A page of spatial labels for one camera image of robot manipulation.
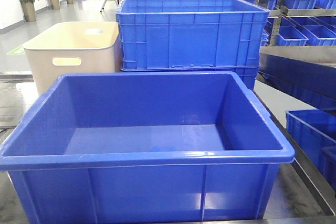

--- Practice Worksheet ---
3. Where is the blue bin lower right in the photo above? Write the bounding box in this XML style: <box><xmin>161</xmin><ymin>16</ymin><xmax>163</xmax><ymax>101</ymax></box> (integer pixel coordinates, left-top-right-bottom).
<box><xmin>285</xmin><ymin>108</ymin><xmax>336</xmax><ymax>183</ymax></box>

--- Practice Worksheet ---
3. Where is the large blue target bin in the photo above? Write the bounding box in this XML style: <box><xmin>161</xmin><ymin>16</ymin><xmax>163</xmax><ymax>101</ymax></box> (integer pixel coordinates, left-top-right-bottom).
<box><xmin>1</xmin><ymin>72</ymin><xmax>295</xmax><ymax>223</ymax></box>

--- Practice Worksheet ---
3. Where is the cream plastic bin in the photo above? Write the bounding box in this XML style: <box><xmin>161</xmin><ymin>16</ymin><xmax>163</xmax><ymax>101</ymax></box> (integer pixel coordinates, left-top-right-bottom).
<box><xmin>23</xmin><ymin>22</ymin><xmax>122</xmax><ymax>94</ymax></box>

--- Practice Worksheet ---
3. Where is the steel shelving rack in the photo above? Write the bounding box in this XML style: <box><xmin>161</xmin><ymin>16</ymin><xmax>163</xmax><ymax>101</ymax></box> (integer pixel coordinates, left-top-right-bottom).
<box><xmin>269</xmin><ymin>0</ymin><xmax>335</xmax><ymax>46</ymax></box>

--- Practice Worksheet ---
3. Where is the big blue ribbed crate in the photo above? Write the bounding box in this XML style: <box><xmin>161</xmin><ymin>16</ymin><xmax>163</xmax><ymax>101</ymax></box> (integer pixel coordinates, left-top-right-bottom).
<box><xmin>114</xmin><ymin>0</ymin><xmax>271</xmax><ymax>72</ymax></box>

